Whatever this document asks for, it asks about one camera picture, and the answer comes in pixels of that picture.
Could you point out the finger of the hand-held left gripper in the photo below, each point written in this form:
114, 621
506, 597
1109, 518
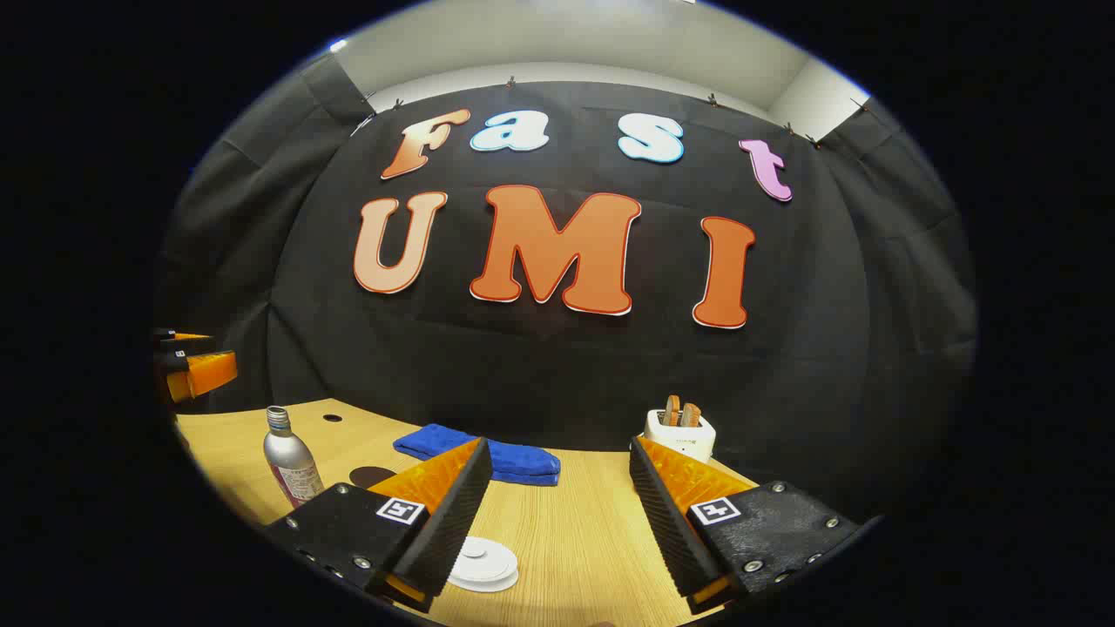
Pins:
209, 374
187, 341

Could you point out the folded blue towel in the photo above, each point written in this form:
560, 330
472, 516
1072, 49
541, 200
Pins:
523, 461

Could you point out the brown toast slice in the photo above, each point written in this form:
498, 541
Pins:
690, 415
672, 411

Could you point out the white teacup lid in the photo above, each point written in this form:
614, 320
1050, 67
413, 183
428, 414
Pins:
479, 557

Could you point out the white toaster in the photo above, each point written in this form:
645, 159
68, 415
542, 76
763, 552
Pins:
688, 446

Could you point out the silver water bottle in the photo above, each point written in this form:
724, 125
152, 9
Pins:
292, 461

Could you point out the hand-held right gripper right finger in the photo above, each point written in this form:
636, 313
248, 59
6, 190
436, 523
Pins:
666, 522

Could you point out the dark round coaster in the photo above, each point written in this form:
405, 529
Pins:
370, 476

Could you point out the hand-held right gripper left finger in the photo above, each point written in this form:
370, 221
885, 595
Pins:
453, 522

